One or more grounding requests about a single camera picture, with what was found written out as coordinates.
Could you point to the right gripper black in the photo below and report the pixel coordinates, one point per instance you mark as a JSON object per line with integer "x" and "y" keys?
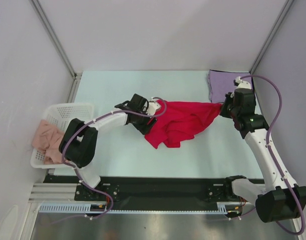
{"x": 229, "y": 97}

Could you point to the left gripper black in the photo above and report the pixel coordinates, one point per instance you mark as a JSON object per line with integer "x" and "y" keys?
{"x": 145, "y": 128}

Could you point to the red t shirt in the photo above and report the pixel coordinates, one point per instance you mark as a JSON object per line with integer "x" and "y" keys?
{"x": 181, "y": 121}

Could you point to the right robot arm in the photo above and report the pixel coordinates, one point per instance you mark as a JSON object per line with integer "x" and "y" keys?
{"x": 281, "y": 198}

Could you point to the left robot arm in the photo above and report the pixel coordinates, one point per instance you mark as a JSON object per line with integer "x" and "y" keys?
{"x": 78, "y": 144}

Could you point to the folded purple t shirt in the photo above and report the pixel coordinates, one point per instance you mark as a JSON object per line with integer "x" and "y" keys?
{"x": 222, "y": 82}

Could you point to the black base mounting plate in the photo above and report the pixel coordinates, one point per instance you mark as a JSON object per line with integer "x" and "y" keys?
{"x": 161, "y": 205}

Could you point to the white plastic laundry basket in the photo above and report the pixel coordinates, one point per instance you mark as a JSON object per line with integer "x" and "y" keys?
{"x": 60, "y": 115}

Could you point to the pink t shirt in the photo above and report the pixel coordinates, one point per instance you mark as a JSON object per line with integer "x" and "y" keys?
{"x": 47, "y": 139}

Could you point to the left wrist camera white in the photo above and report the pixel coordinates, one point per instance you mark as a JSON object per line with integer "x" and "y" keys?
{"x": 153, "y": 107}

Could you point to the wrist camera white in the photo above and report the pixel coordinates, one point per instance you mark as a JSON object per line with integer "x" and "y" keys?
{"x": 153, "y": 107}
{"x": 241, "y": 84}

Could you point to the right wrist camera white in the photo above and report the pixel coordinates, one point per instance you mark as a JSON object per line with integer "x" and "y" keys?
{"x": 241, "y": 84}

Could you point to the left aluminium frame post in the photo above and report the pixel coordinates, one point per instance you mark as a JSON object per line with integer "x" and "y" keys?
{"x": 41, "y": 14}

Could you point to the aluminium frame post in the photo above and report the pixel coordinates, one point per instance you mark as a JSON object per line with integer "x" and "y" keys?
{"x": 41, "y": 14}
{"x": 272, "y": 33}

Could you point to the white slotted cable duct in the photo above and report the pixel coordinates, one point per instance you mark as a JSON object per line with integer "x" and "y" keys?
{"x": 87, "y": 208}

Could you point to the right aluminium frame post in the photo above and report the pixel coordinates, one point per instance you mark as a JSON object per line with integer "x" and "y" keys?
{"x": 272, "y": 33}

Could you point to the aluminium rail front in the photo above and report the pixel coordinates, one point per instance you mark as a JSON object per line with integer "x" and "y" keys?
{"x": 50, "y": 192}

